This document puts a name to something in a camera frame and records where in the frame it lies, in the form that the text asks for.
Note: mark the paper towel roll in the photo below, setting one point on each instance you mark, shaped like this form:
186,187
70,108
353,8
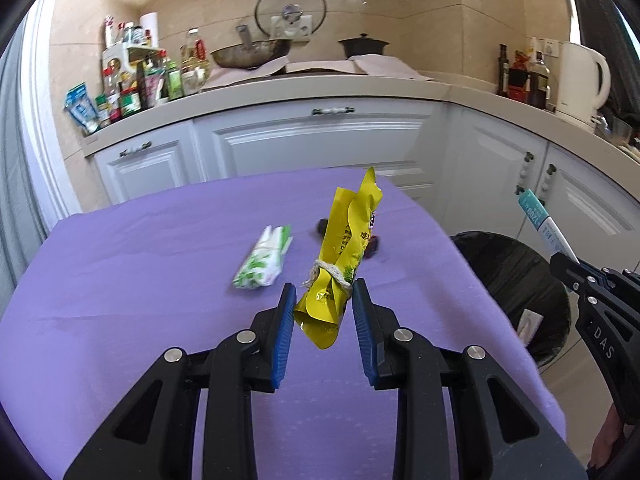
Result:
149,30

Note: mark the white spice rack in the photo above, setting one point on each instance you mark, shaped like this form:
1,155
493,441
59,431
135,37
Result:
120,55

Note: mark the dark sauce bottle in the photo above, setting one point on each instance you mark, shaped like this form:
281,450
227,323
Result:
539,82

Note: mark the trash bin with black bag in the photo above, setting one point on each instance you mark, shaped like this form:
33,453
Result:
510,275

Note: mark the white electric kettle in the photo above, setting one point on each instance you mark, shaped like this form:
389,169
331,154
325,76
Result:
577,85

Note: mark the black pot with lid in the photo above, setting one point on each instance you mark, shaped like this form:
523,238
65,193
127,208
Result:
364,46

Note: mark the clear oil bottle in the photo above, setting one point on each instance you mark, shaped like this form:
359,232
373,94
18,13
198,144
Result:
194,67

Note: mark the glass bowl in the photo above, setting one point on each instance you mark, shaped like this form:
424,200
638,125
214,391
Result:
617,130

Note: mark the white kitchen cabinet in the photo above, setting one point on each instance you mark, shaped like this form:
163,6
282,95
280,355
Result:
280,145

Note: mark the person's right hand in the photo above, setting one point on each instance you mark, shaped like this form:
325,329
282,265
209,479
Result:
612,440

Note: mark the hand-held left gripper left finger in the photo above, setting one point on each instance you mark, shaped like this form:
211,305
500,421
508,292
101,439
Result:
282,340

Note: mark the red package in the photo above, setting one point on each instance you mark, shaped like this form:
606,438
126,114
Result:
519,80

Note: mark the pale cloth over stove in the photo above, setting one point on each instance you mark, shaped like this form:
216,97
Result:
380,67

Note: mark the blue white packet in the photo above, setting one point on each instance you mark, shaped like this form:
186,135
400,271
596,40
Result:
82,110

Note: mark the white wall socket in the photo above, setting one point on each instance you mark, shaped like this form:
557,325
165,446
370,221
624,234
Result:
547,47
302,30

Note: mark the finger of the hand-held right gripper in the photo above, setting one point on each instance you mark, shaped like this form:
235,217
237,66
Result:
575,275

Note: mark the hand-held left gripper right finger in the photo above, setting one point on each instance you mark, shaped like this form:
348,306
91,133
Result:
362,340

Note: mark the purple table cover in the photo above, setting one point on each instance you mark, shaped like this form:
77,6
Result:
150,300

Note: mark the slim dark bottle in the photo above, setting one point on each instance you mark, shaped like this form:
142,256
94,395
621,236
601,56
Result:
502,72

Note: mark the group of condiment bottles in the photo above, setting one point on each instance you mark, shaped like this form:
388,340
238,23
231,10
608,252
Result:
130,100

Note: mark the white green striped wrapper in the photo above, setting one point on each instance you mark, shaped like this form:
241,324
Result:
262,260

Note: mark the white teal tube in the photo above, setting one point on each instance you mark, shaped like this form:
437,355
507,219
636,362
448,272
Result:
542,220

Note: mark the metal wok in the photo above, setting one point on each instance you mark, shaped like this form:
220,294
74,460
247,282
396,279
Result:
250,55

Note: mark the small dark bottle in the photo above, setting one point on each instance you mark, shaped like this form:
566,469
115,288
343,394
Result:
372,245

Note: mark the white tube with green print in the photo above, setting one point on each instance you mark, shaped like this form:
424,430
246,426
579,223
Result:
529,327

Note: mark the yellow snack wrapper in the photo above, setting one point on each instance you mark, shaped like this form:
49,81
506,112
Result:
345,250

